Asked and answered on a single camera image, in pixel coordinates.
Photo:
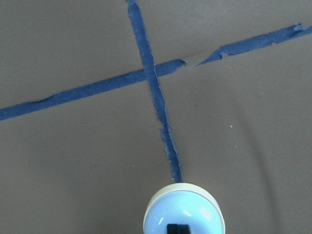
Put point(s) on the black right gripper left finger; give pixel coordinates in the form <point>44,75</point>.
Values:
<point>172,229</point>

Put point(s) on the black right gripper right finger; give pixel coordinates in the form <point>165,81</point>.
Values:
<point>184,229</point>

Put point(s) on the light blue white bell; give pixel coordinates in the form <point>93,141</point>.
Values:
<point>183,203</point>

